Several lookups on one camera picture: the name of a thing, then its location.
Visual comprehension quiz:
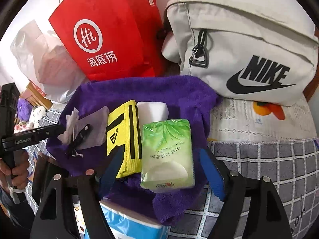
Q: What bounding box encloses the yellow Adidas pouch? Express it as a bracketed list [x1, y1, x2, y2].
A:
[106, 100, 142, 179]

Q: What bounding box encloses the purple plush toy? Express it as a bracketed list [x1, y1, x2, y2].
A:
[17, 98, 33, 121]

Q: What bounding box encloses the green tissue packet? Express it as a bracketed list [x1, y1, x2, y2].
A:
[140, 119, 195, 193]

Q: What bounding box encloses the purple fleece towel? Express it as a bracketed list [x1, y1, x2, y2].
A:
[59, 75, 220, 226]

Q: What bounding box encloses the grey checkered bed sheet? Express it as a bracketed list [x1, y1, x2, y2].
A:
[31, 104, 318, 238]

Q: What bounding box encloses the wooden bed headboard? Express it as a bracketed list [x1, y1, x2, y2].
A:
[20, 81, 52, 110]

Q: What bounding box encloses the brown wooden door frame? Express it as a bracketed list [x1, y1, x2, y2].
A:
[302, 27, 319, 103]

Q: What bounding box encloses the white plastic Miniso bag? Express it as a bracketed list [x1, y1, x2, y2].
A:
[10, 21, 89, 104]

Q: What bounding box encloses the beige Nike waist bag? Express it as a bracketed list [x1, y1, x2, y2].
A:
[162, 0, 318, 106]

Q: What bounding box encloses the red paper shopping bag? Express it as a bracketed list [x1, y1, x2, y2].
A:
[49, 0, 166, 80]

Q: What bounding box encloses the person's left hand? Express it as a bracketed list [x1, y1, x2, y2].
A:
[1, 150, 29, 194]

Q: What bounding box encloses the white sponge block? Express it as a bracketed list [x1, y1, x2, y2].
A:
[137, 101, 169, 127]

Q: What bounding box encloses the dark green tea box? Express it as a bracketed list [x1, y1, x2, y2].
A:
[32, 152, 70, 206]

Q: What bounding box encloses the blue tissue pack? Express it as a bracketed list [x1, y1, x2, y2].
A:
[100, 199, 168, 239]

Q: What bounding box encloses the white spotted pillow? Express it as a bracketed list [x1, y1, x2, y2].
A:
[27, 106, 46, 128]

